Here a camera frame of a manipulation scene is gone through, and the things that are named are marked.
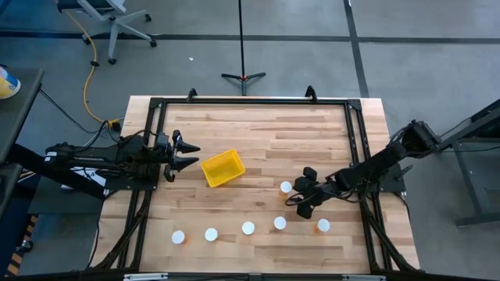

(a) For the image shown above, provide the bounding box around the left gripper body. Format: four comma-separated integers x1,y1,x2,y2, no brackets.
154,130,182,183

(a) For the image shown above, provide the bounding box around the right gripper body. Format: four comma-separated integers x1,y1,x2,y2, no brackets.
303,166,336,219

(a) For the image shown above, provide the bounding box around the yellow plastic basket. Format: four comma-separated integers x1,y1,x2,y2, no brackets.
200,148,247,189

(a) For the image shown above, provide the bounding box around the white paper pack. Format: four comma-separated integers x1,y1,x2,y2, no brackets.
61,165,109,191

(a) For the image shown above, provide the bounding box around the black tripod stand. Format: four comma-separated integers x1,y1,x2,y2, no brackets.
220,0,267,97

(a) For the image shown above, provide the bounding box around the black metal beam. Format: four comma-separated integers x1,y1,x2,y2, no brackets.
5,143,109,201

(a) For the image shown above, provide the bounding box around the grey office chair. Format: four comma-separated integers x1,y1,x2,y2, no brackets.
56,0,158,66

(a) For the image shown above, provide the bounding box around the dark grey desk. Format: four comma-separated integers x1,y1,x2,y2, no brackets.
0,66,45,165

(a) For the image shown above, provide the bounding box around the yellow black striped tape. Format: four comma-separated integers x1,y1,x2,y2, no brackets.
5,213,39,276

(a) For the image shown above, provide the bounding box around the yellow blue canister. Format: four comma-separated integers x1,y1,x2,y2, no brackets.
0,66,22,100

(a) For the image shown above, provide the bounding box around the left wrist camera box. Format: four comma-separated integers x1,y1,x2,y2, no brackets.
155,132,171,152

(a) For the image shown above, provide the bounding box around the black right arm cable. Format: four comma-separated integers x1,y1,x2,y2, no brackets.
284,192,313,208

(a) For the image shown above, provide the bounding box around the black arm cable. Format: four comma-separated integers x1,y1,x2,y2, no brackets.
103,119,162,151
284,192,313,208

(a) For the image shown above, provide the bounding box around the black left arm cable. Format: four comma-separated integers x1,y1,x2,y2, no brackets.
103,119,162,151

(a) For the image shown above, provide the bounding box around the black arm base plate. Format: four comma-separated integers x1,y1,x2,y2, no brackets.
103,155,159,192
353,162,407,195

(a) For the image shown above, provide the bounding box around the black aluminium table frame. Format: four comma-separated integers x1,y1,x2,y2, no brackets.
87,95,421,275

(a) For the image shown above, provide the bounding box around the silver metal bracket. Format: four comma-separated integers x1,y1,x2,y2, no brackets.
123,272,169,281
342,274,387,281

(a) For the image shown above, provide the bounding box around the thin black floor cable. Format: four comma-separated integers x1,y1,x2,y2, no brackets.
37,88,98,136

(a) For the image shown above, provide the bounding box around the yellow power cable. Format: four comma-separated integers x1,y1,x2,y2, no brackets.
63,9,121,130

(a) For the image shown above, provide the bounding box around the black metal desk frame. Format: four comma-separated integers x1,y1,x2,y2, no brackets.
439,99,500,228

